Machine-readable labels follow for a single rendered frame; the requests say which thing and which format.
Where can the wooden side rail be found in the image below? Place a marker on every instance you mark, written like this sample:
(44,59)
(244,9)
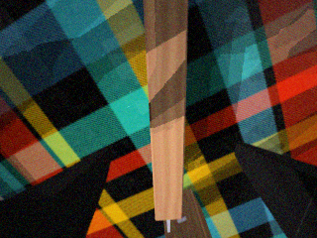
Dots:
(166,32)

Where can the dark brown wooden post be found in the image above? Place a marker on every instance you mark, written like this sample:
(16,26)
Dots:
(192,224)

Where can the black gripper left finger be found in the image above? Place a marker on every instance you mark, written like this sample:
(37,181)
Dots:
(61,206)

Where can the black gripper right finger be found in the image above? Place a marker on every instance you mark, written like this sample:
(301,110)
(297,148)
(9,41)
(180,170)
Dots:
(288,188)

